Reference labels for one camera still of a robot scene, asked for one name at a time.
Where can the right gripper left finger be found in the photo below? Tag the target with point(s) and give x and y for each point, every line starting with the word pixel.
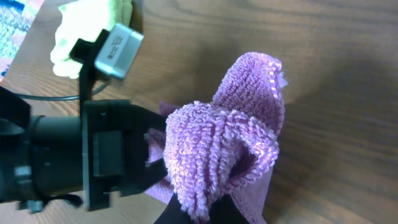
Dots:
pixel 173 214

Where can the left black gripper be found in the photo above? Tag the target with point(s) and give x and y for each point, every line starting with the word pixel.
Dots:
pixel 108 128

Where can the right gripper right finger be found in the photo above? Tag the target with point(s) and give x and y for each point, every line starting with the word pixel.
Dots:
pixel 224 211

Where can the purple microfiber cloth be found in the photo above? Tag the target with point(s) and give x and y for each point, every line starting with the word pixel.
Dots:
pixel 225 148

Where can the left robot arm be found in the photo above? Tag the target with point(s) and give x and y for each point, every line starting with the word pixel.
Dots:
pixel 79 159

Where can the folded green cloth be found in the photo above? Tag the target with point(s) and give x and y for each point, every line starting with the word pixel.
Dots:
pixel 84 19

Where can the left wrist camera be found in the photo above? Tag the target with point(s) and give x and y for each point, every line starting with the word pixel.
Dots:
pixel 112 53

